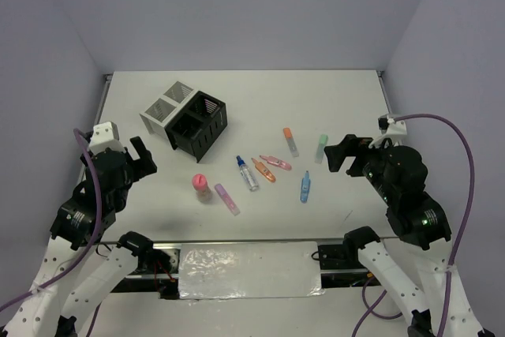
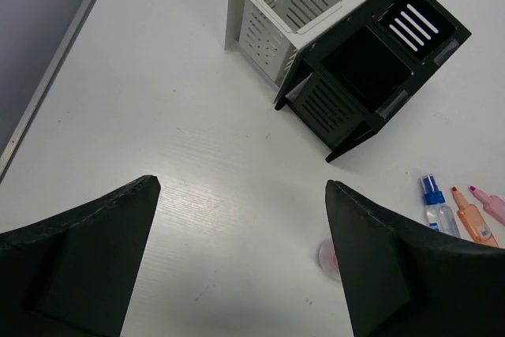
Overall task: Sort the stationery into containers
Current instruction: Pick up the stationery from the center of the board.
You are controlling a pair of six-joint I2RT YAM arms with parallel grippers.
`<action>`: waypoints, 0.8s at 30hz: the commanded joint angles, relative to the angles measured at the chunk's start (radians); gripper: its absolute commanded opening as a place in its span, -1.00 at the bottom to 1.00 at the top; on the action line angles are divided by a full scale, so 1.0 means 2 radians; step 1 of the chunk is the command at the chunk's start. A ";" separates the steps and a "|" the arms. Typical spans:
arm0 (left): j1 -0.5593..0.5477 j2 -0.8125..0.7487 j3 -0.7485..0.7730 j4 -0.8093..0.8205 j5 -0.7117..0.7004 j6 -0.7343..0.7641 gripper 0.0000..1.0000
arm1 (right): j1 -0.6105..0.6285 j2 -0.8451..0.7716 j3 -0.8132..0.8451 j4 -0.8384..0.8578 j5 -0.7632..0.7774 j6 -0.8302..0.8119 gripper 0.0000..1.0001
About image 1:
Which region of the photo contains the silver foil covered plate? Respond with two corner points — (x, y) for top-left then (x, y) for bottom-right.
(178, 242), (324, 300)

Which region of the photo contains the blue cap spray bottle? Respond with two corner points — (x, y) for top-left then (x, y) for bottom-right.
(236, 155), (259, 192)

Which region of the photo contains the green highlighter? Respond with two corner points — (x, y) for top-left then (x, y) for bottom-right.
(314, 134), (328, 164)

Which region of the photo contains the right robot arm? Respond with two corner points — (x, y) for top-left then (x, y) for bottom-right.
(324, 134), (492, 336)

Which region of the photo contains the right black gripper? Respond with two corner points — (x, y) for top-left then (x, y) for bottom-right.
(323, 131), (395, 200)

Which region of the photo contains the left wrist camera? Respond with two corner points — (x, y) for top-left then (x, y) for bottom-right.
(88, 122), (123, 155)

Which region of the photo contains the blue utility knife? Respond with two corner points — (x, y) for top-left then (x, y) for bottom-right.
(300, 171), (311, 204)

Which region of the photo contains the pink cap glue bottle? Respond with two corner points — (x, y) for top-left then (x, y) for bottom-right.
(192, 174), (211, 203)

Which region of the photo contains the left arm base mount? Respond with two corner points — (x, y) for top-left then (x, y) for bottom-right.
(111, 245), (181, 300)

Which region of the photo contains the purple highlighter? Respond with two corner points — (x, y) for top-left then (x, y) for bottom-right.
(214, 183), (240, 216)

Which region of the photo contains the orange cap highlighter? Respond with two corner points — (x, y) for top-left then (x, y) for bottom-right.
(282, 127), (299, 157)

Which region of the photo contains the pink utility knife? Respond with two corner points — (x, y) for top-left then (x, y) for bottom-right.
(260, 155), (292, 170)

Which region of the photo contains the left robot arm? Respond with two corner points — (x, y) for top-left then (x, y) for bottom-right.
(1, 131), (157, 336)

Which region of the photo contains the white slotted container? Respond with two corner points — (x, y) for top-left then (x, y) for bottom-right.
(140, 81), (198, 140)

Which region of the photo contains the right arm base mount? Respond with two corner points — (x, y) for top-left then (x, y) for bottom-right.
(311, 235), (382, 290)

